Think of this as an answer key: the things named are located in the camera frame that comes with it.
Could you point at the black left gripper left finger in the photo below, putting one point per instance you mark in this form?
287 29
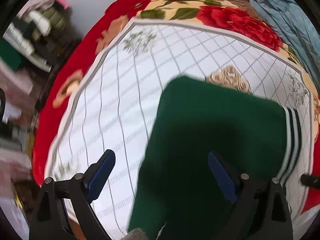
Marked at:
50 219

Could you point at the red floral blanket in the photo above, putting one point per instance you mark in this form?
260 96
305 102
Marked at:
82 55

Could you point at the green white varsity jacket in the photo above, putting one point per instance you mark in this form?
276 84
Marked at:
199 127

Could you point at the grey gloved hand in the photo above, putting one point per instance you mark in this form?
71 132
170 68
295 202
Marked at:
136 234

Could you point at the pile of folded clothes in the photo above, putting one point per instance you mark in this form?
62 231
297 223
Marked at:
41 33

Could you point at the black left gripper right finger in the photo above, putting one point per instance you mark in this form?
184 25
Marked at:
259 207

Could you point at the white quilted bed mat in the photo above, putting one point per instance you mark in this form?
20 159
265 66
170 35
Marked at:
163 96

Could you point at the pink patterned cover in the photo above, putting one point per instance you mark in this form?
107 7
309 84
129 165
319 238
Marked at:
15 137

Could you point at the teal blue quilt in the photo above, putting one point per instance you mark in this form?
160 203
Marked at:
296 30

